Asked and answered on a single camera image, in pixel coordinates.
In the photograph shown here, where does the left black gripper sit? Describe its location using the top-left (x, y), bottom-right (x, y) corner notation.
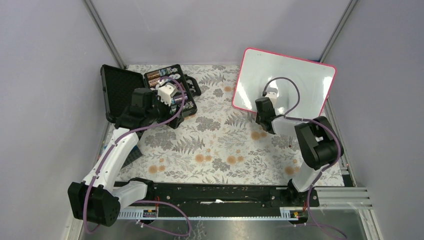
top-left (145, 90), bottom-right (184, 128)

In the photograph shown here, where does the pink framed whiteboard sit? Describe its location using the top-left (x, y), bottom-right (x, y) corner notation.
top-left (232, 47), bottom-right (337, 119)

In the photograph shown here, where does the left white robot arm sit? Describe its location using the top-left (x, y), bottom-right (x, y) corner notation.
top-left (67, 88), bottom-right (184, 228)

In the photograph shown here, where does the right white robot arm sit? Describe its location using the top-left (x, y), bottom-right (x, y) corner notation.
top-left (255, 97), bottom-right (344, 206)

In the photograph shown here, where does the black poker chip case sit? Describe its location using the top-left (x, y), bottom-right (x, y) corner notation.
top-left (100, 64), bottom-right (202, 130)

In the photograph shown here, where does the floral patterned table mat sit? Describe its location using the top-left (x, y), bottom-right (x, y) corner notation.
top-left (117, 65), bottom-right (303, 186)

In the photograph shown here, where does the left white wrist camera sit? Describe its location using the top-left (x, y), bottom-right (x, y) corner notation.
top-left (157, 82), bottom-right (177, 106)

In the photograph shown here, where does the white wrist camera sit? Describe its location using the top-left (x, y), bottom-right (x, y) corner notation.
top-left (157, 82), bottom-right (177, 106)
top-left (264, 88), bottom-right (278, 106)

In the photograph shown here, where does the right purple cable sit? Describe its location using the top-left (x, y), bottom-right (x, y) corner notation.
top-left (262, 76), bottom-right (349, 240)

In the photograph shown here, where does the purple cable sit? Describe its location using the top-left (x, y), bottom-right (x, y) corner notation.
top-left (262, 76), bottom-right (349, 240)
top-left (82, 76), bottom-right (193, 238)

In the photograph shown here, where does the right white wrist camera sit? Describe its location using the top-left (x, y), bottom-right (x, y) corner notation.
top-left (264, 88), bottom-right (278, 106)

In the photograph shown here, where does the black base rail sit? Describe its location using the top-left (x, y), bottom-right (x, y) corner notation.
top-left (146, 182), bottom-right (320, 211)

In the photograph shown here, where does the white slotted cable duct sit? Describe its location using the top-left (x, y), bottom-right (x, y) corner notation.
top-left (117, 205), bottom-right (299, 221)

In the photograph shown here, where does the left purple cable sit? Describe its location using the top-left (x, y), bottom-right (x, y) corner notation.
top-left (82, 76), bottom-right (193, 238)

